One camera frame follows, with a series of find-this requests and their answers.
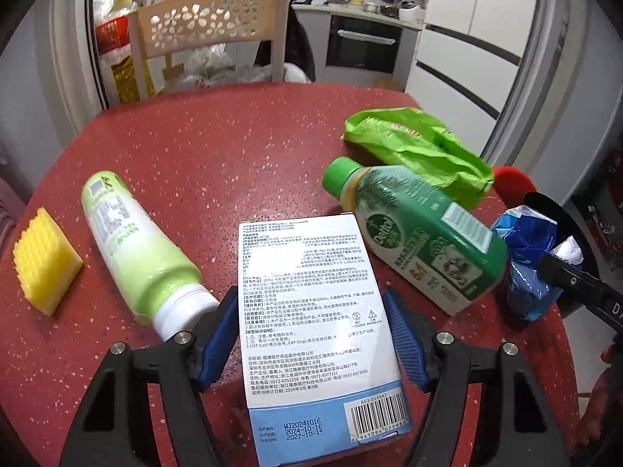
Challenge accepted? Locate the blue white bag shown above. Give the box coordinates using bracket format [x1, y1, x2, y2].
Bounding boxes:
[491, 205, 584, 321]

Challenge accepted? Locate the white blue carton box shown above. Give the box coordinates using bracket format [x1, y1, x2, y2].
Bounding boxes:
[238, 214, 412, 466]

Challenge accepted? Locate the black trash bin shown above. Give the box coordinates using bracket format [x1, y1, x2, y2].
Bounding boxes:
[524, 192, 601, 318]

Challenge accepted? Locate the red stool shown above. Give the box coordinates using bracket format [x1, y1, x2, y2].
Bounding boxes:
[493, 165, 537, 209]

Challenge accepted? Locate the light green lotion bottle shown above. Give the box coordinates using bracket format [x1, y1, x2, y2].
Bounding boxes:
[81, 171, 220, 341]

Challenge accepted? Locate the yellow sponge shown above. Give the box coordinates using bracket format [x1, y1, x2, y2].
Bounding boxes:
[13, 208, 83, 316]

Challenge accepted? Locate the bright green plastic bag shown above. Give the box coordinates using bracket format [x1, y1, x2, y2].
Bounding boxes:
[343, 107, 494, 210]

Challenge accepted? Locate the small cardboard box on floor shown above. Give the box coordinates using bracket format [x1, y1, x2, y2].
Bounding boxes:
[373, 75, 405, 92]

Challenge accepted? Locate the white refrigerator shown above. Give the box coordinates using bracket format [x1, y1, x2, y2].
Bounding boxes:
[405, 0, 537, 155]

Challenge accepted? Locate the black built-in oven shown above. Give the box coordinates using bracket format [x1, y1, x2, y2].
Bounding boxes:
[326, 15, 402, 74]

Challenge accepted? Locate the red plastic basket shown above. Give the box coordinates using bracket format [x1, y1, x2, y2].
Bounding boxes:
[95, 16, 130, 56]

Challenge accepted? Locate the black jacket on chair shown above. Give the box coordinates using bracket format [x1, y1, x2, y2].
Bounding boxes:
[253, 5, 316, 81]

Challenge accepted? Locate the beige flower-cutout chair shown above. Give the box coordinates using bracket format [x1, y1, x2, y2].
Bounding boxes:
[128, 0, 289, 100]

